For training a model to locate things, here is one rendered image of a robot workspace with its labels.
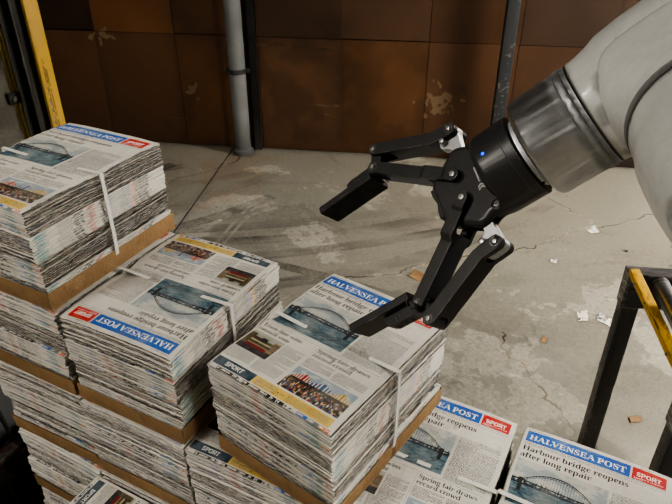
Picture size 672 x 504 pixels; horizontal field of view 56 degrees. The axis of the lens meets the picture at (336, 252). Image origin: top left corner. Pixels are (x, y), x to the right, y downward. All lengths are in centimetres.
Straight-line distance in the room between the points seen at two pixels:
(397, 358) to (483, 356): 170
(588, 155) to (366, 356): 74
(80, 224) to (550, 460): 104
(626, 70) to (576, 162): 8
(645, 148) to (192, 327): 99
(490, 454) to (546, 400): 139
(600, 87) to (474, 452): 96
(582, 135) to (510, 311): 265
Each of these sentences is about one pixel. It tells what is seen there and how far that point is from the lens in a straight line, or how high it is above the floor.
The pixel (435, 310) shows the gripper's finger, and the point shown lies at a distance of 55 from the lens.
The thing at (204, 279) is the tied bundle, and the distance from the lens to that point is 140.
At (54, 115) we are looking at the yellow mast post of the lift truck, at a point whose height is 122.
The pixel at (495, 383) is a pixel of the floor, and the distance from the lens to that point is 274.
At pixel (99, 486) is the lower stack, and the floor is 60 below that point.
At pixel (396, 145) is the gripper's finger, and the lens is 63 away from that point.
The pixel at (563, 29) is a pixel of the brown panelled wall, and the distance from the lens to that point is 448.
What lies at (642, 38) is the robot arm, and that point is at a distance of 50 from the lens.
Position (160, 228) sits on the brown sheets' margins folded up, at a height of 109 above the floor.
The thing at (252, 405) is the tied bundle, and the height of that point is 102.
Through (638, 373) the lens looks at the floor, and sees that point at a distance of 299.
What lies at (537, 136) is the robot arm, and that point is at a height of 165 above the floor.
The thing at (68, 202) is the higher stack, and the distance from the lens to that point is 135.
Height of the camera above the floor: 183
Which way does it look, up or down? 32 degrees down
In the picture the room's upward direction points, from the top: straight up
